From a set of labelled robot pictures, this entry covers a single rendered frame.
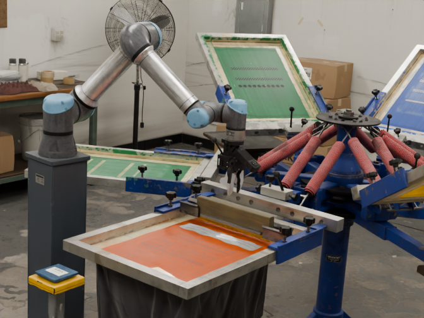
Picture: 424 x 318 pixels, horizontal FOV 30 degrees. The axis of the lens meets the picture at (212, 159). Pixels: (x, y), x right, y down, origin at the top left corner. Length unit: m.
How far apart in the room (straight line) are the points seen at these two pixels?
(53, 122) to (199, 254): 0.77
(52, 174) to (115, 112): 4.86
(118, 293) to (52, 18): 4.67
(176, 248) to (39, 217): 0.62
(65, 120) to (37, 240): 0.51
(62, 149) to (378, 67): 4.62
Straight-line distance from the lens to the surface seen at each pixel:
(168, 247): 2.91
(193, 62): 8.52
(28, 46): 7.11
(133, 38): 2.93
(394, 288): 5.30
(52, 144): 3.11
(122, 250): 2.86
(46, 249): 3.21
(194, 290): 2.51
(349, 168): 3.68
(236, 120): 2.96
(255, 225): 3.01
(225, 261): 2.80
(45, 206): 3.16
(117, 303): 2.87
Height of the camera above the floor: 1.98
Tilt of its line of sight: 14 degrees down
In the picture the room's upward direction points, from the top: 4 degrees clockwise
